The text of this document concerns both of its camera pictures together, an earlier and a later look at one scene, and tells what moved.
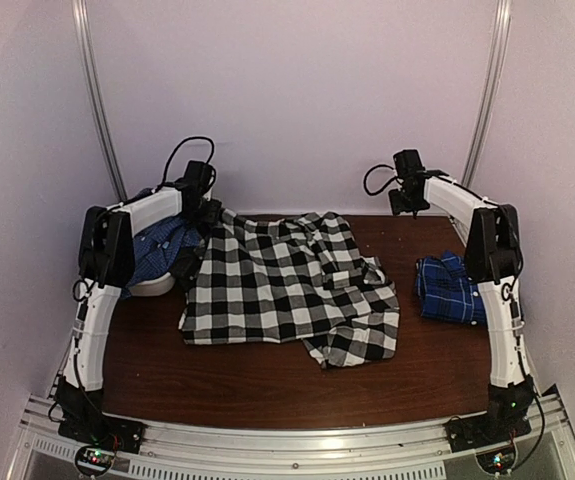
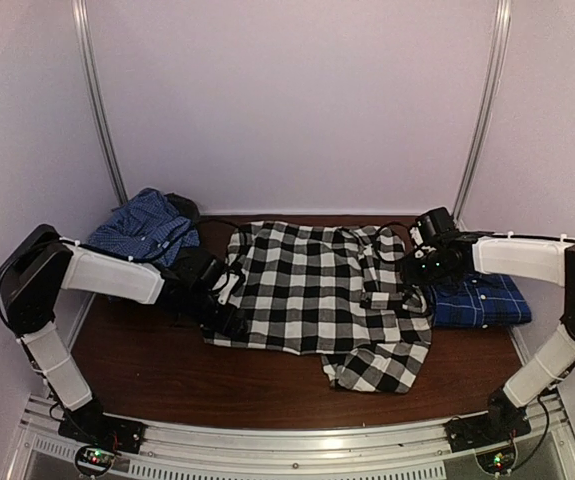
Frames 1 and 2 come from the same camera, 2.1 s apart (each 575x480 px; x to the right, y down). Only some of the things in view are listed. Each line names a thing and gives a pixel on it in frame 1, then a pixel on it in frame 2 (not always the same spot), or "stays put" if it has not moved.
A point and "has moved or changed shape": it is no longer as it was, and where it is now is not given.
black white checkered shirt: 300,278 has moved or changed shape
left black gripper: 212,217 -> 228,324
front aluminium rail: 335,450 stays put
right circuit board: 498,461 stays put
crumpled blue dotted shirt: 156,244 stays put
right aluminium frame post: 489,90 stays put
